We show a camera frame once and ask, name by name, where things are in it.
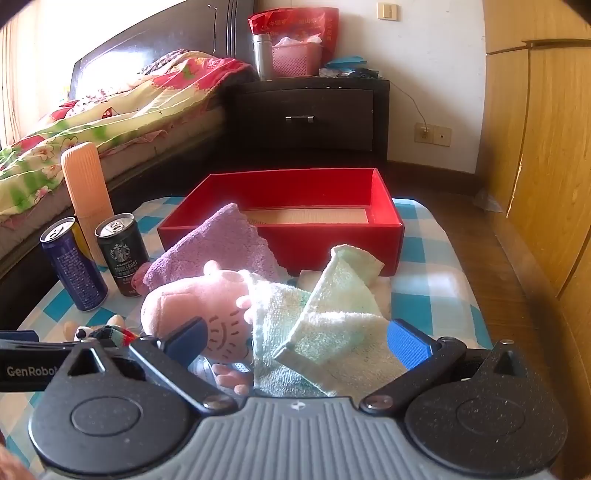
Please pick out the black coffee can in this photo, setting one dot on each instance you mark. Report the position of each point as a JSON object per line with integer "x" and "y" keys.
{"x": 122, "y": 258}

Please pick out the rainbow striped sock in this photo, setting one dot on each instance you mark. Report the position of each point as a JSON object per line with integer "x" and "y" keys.
{"x": 117, "y": 334}

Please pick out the small dark item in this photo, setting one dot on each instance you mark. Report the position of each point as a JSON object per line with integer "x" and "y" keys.
{"x": 369, "y": 72}

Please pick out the blue checkered tablecloth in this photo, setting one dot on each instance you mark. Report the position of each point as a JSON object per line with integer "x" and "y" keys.
{"x": 438, "y": 300}

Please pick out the red shopping bag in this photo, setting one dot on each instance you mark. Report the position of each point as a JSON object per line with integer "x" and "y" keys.
{"x": 323, "y": 23}

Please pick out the pink plastic basket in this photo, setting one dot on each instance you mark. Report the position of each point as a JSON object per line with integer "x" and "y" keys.
{"x": 295, "y": 60}

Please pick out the bed with floral quilt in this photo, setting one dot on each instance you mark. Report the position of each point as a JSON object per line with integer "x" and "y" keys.
{"x": 138, "y": 37}

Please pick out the pink pig plush toy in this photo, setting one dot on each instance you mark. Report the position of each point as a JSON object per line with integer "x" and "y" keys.
{"x": 184, "y": 300}

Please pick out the orange ribbed cylinder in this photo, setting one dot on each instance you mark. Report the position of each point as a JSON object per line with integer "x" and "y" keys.
{"x": 85, "y": 184}

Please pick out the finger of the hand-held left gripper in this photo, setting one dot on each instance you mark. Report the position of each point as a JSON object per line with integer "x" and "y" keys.
{"x": 18, "y": 336}

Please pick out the steel thermos bottle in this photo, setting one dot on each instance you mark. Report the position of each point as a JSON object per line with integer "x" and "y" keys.
{"x": 263, "y": 57}

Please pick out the blue paper items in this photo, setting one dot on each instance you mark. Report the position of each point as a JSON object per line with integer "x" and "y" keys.
{"x": 344, "y": 62}

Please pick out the white towel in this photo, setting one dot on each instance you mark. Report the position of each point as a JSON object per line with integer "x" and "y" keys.
{"x": 382, "y": 293}

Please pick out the wall light switch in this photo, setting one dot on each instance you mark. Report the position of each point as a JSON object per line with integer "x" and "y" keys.
{"x": 388, "y": 10}

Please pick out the purple towel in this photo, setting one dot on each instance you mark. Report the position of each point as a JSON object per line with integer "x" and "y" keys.
{"x": 217, "y": 249}

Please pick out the blue drink can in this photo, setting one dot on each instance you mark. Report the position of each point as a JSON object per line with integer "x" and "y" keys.
{"x": 74, "y": 272}

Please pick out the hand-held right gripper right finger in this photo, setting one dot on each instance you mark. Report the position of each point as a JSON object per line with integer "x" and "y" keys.
{"x": 406, "y": 344}

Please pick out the light green towel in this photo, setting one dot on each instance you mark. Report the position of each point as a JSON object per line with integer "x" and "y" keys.
{"x": 341, "y": 295}

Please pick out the small panda plush toy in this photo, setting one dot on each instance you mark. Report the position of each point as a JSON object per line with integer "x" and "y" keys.
{"x": 83, "y": 331}

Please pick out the floral blanket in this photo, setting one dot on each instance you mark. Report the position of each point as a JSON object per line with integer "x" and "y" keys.
{"x": 92, "y": 120}

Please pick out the dark wooden nightstand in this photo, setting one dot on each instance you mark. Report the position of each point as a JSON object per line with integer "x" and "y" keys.
{"x": 304, "y": 85}

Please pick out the wooden wardrobe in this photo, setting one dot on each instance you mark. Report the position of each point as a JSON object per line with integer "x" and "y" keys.
{"x": 545, "y": 138}

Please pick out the wall power outlet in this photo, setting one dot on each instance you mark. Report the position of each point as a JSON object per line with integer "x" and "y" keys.
{"x": 432, "y": 134}

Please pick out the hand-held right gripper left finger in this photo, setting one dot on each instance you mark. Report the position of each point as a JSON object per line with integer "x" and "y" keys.
{"x": 187, "y": 339}

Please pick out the yellow container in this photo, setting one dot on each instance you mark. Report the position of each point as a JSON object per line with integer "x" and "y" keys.
{"x": 83, "y": 244}

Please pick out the red cardboard box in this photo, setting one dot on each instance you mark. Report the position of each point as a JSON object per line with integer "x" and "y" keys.
{"x": 323, "y": 240}

